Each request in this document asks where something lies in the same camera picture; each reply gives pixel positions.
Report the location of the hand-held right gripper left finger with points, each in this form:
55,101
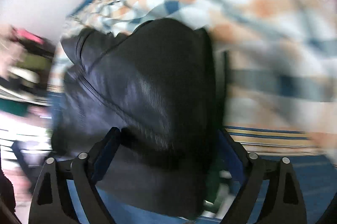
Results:
104,154

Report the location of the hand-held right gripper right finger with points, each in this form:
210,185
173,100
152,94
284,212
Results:
234,160

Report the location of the black leather jacket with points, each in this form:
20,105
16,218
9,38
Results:
137,87

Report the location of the black clothes rack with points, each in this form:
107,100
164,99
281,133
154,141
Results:
23,65

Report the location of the bed with blue striped sheet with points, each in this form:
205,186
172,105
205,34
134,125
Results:
313,181

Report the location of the plaid quilt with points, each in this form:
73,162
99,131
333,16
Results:
250,15

